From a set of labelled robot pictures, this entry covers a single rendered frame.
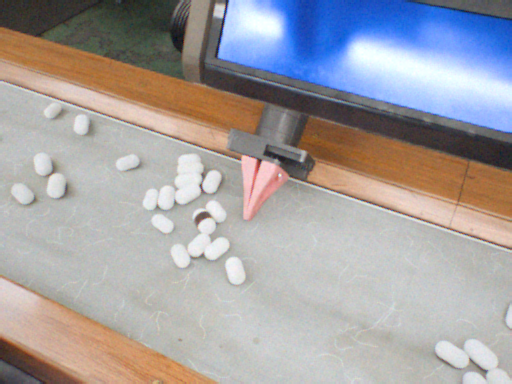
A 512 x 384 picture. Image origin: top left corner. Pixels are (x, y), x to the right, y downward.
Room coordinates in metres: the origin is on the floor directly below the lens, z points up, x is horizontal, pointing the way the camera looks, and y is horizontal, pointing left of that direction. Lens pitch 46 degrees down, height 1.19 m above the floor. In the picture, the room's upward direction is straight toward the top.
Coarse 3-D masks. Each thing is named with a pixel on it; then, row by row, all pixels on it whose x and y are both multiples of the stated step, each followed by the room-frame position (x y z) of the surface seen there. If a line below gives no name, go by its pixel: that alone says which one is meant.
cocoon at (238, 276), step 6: (228, 258) 0.32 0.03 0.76; (234, 258) 0.32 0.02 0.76; (228, 264) 0.31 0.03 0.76; (234, 264) 0.31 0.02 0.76; (240, 264) 0.31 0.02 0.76; (228, 270) 0.30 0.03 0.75; (234, 270) 0.30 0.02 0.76; (240, 270) 0.30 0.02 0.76; (228, 276) 0.30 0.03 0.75; (234, 276) 0.29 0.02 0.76; (240, 276) 0.30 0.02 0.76; (234, 282) 0.29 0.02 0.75; (240, 282) 0.29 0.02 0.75
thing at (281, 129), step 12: (264, 108) 0.48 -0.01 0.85; (276, 108) 0.46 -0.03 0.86; (264, 120) 0.46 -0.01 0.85; (276, 120) 0.45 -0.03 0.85; (288, 120) 0.45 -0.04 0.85; (300, 120) 0.46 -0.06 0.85; (240, 132) 0.45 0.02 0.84; (264, 132) 0.44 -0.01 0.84; (276, 132) 0.44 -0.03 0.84; (288, 132) 0.44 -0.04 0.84; (300, 132) 0.45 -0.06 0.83; (276, 144) 0.42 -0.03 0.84; (288, 144) 0.43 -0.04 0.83; (276, 156) 0.44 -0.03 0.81; (288, 156) 0.41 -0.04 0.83; (300, 156) 0.41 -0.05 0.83; (312, 168) 0.44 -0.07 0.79
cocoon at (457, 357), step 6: (438, 342) 0.22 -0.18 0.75; (444, 342) 0.22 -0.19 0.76; (438, 348) 0.21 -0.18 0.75; (444, 348) 0.21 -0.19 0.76; (450, 348) 0.21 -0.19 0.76; (456, 348) 0.21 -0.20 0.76; (438, 354) 0.21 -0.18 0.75; (444, 354) 0.21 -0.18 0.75; (450, 354) 0.21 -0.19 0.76; (456, 354) 0.21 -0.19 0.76; (462, 354) 0.21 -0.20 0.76; (450, 360) 0.20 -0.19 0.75; (456, 360) 0.20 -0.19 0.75; (462, 360) 0.20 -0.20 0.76; (468, 360) 0.20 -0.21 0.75; (456, 366) 0.20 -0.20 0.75; (462, 366) 0.20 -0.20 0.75
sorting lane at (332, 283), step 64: (0, 128) 0.58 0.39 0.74; (64, 128) 0.58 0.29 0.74; (128, 128) 0.58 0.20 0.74; (0, 192) 0.44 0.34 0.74; (128, 192) 0.44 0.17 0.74; (320, 192) 0.44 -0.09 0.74; (0, 256) 0.34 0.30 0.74; (64, 256) 0.34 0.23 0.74; (128, 256) 0.34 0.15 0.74; (192, 256) 0.33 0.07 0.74; (256, 256) 0.33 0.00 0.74; (320, 256) 0.33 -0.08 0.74; (384, 256) 0.34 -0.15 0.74; (448, 256) 0.34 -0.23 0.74; (128, 320) 0.25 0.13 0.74; (192, 320) 0.25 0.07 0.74; (256, 320) 0.25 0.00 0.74; (320, 320) 0.25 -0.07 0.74; (384, 320) 0.25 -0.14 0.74; (448, 320) 0.25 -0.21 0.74
